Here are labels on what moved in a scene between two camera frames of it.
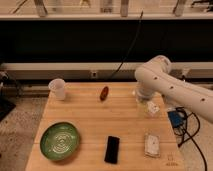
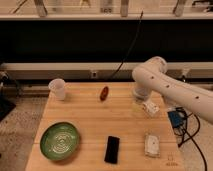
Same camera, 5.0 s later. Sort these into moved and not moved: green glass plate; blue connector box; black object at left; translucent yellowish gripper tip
Moved: translucent yellowish gripper tip
Not moved: blue connector box; black object at left; green glass plate
